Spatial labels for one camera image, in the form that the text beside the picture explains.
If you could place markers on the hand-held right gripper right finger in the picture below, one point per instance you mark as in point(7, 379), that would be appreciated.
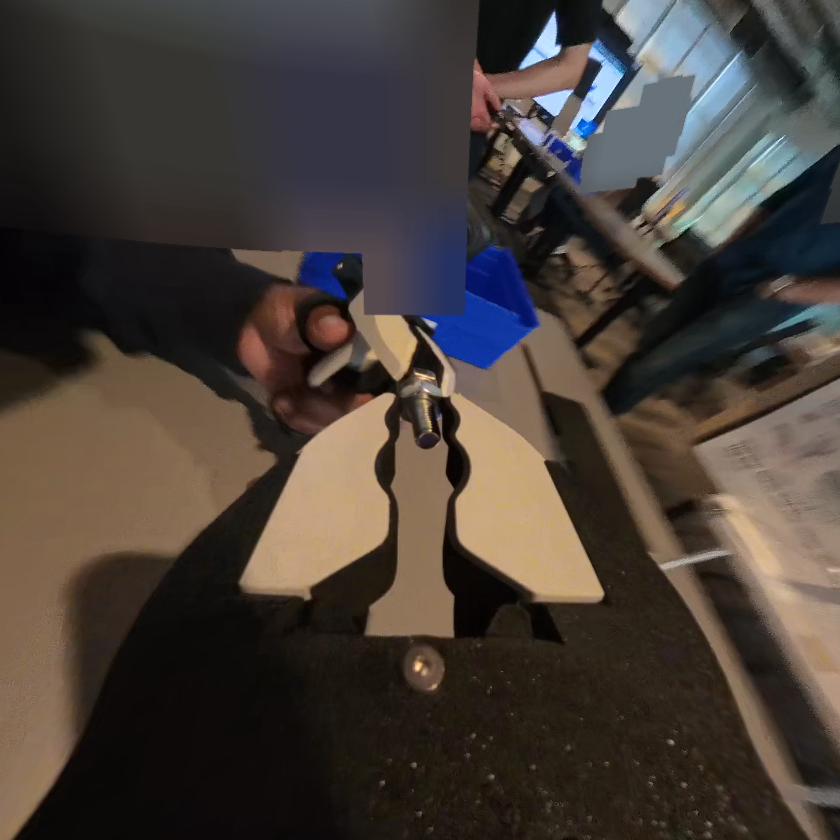
point(518, 512)

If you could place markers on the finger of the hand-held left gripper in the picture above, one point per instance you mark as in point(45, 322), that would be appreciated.
point(438, 367)
point(392, 344)

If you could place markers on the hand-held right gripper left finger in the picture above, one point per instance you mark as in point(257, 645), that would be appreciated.
point(328, 512)

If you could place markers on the steel bolt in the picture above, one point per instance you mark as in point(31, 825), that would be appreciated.
point(423, 420)

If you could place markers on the blue plastic bin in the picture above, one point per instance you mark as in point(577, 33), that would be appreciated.
point(492, 315)

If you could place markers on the person's left forearm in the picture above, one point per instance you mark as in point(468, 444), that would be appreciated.
point(164, 295)

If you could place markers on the person's left hand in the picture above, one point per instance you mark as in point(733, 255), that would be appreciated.
point(275, 354)

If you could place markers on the wooden document stand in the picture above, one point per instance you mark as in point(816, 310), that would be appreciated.
point(728, 525)

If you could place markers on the long wooden office table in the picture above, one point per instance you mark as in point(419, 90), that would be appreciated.
point(610, 216)

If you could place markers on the printed instruction sheet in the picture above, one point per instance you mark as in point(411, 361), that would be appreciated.
point(787, 472)

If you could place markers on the large display screen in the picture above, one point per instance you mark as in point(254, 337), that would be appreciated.
point(610, 72)

